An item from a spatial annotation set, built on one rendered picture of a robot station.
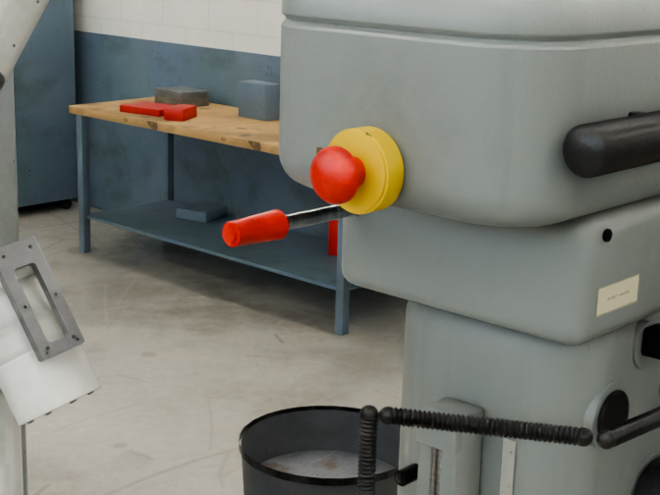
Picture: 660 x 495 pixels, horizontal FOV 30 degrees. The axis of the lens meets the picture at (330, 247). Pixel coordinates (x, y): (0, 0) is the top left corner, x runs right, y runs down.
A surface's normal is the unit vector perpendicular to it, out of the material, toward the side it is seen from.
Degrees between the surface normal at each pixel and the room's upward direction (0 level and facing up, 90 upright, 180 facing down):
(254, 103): 90
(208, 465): 0
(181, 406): 0
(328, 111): 90
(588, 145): 90
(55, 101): 90
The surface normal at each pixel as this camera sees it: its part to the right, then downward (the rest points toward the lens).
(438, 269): -0.68, 0.17
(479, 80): -0.44, 0.22
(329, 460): 0.03, -0.97
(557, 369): -0.06, 0.25
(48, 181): 0.73, 0.19
